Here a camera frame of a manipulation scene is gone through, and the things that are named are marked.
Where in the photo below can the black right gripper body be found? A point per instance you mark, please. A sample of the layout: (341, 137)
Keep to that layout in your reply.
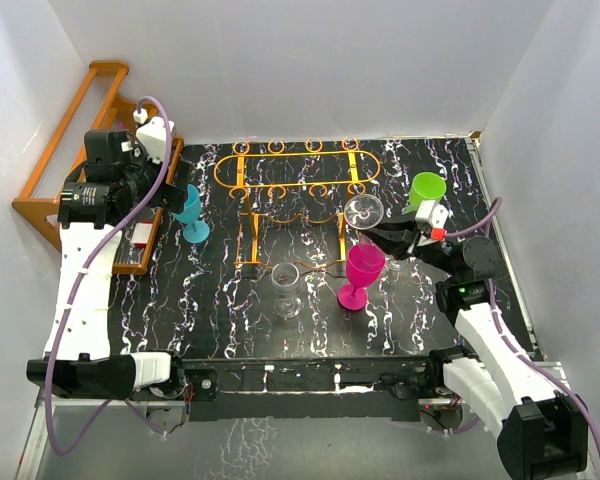
(435, 254)

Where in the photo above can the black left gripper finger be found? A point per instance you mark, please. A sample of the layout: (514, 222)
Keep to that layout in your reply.
(183, 172)
(173, 198)

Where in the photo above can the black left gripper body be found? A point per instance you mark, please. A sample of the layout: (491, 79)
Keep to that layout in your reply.
(143, 175)

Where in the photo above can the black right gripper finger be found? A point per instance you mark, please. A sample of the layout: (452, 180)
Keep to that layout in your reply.
(393, 232)
(398, 247)

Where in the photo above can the teal plastic wine glass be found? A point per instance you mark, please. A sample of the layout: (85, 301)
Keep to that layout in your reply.
(195, 230)

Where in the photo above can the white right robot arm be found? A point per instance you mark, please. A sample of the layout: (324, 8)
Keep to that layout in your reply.
(500, 350)

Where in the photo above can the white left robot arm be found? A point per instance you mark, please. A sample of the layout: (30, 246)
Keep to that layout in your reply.
(123, 172)

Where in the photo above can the magenta plastic wine glass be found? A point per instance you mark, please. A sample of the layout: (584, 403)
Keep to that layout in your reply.
(364, 265)

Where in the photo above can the green plastic wine glass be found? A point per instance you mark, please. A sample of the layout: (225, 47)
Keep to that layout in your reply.
(425, 186)

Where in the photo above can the clear short wine glass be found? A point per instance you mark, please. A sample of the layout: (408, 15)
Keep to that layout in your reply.
(286, 282)

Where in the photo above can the red and white eraser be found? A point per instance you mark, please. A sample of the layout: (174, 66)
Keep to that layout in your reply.
(141, 234)

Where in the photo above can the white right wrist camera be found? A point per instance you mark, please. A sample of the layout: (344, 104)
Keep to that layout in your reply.
(431, 218)

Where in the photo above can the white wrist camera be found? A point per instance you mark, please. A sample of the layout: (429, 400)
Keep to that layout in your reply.
(431, 218)
(152, 134)

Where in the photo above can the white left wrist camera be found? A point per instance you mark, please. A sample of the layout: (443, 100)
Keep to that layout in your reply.
(152, 134)

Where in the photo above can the gold wire wine glass rack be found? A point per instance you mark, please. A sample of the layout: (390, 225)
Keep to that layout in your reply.
(291, 201)

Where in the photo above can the aluminium base frame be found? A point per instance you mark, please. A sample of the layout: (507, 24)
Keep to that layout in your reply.
(397, 388)

